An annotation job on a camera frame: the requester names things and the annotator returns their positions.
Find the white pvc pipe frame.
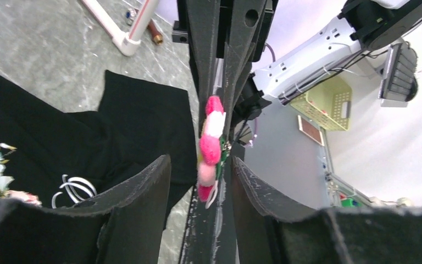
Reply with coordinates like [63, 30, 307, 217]
[80, 0, 161, 57]

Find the brass pipe fitting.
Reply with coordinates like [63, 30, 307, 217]
[125, 8, 164, 46]

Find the brown tile sample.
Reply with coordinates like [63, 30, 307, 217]
[297, 115, 325, 146]

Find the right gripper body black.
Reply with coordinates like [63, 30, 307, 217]
[173, 1, 278, 62]

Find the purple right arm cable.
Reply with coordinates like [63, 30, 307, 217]
[247, 42, 277, 148]

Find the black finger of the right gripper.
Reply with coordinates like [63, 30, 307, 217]
[223, 0, 266, 138]
[186, 0, 220, 127]

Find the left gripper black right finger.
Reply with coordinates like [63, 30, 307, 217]
[231, 158, 422, 263]

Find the black grey device outside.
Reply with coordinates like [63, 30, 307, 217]
[378, 40, 418, 108]

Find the aluminium rail frame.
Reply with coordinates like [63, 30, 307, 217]
[320, 128, 372, 207]

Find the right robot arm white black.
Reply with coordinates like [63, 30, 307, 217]
[173, 1, 422, 138]

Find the yellow perforated plastic basket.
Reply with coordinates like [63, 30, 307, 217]
[290, 76, 352, 131]

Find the black floral print t-shirt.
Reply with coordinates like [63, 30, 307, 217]
[0, 71, 197, 212]

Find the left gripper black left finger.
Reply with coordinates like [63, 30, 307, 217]
[0, 155, 171, 263]

